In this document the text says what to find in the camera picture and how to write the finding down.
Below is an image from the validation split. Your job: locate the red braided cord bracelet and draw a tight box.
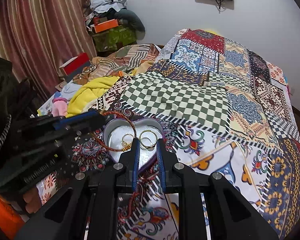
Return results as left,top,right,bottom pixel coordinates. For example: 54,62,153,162
91,110,138,153

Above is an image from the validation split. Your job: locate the gold bangle ring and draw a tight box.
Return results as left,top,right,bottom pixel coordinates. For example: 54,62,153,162
139,129,159,150

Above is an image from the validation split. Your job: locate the left hand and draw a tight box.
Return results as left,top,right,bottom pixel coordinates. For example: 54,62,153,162
23,186,42,214

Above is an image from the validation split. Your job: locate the pink plush slipper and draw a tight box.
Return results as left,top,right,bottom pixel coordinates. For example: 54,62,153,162
52,97,68,117

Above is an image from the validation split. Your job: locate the yellow fleece blanket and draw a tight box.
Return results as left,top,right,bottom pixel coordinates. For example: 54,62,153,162
66,76,119,118

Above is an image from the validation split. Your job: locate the red white box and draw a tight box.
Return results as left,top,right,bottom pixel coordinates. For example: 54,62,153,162
59,53,90,76

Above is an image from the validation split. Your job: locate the patchwork patterned quilt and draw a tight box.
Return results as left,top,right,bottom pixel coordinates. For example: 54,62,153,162
38,29,300,239

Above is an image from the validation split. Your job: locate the striped brown bedsheet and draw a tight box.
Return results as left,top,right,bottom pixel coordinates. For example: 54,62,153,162
72,44,160,85

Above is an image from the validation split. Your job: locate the green patterned storage bag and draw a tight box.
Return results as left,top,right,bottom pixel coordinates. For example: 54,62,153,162
91,25,137,52

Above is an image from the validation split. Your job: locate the striped red gold curtain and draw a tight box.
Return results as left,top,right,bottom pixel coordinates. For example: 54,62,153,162
0,0,96,99

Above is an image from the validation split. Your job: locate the orange shoe box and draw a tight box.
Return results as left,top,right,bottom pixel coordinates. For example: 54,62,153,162
94,19,119,33

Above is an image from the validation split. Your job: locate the pile of grey clothes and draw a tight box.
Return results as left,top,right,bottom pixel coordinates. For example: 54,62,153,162
85,0,127,27

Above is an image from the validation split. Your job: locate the yellow round object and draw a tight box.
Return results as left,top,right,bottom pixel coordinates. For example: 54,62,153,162
204,29,221,36

